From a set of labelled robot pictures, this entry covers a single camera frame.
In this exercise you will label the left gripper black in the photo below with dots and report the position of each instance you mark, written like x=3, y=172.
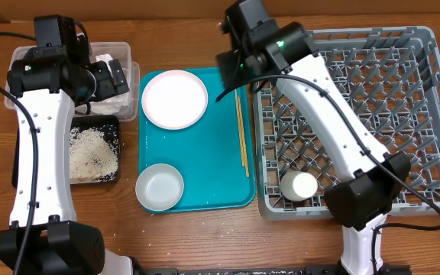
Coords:
x=108, y=87

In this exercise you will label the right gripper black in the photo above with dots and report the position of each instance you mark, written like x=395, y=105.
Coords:
x=231, y=65

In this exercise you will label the white napkin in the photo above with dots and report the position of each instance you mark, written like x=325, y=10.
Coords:
x=121, y=106

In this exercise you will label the large white plate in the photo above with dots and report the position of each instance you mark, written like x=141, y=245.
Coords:
x=174, y=99

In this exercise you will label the wooden chopstick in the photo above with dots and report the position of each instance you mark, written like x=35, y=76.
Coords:
x=239, y=127
x=244, y=147

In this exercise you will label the grey shallow bowl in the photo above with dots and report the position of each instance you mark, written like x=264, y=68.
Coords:
x=159, y=187

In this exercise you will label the white paper cup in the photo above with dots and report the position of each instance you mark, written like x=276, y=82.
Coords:
x=298, y=186

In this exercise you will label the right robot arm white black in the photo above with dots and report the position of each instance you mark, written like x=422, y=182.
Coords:
x=369, y=176

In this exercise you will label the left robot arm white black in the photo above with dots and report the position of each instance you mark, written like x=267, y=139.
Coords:
x=44, y=236

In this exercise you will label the clear plastic waste bin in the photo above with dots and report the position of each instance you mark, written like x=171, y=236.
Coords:
x=52, y=79

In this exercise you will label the black waste tray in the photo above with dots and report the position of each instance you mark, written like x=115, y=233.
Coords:
x=109, y=123

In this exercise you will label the grey dishwasher rack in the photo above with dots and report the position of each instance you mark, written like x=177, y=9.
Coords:
x=391, y=78

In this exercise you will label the pile of rice grains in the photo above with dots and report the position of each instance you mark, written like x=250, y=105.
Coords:
x=93, y=156

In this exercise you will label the teal serving tray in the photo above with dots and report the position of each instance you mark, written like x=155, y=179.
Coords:
x=207, y=154

